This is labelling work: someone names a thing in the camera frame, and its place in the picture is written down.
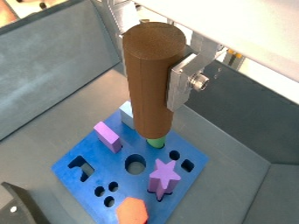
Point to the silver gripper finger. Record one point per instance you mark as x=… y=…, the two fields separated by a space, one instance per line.
x=186 y=74

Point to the brown cylinder block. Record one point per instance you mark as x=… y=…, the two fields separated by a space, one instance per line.
x=154 y=47

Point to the blue shape sorter board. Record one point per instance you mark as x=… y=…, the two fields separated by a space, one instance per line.
x=101 y=177

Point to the light blue cube block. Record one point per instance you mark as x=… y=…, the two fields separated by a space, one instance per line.
x=127 y=115

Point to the green cylinder block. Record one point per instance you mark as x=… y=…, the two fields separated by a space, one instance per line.
x=158 y=142

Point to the pink rectangular block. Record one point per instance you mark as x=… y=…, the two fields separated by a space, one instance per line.
x=108 y=137

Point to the purple star prism block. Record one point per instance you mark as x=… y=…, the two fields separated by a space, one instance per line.
x=163 y=179

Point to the red hexagonal prism block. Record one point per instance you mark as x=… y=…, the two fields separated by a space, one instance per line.
x=131 y=211

